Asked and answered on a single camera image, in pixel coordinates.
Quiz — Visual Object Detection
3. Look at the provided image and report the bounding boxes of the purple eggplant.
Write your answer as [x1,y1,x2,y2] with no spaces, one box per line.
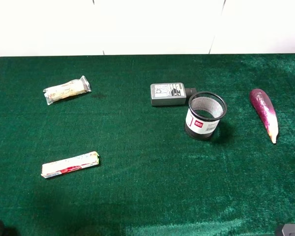
[249,88,279,144]

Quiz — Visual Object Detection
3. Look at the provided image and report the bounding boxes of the Hi-Chew candy pack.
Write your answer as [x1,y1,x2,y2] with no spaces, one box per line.
[41,151,100,178]

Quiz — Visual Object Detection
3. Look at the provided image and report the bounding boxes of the clear wrapped snack bar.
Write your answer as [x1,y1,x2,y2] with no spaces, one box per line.
[43,76,91,105]

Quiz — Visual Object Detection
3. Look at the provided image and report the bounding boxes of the black mesh pen cup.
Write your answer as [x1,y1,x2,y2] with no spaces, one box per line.
[184,91,227,140]

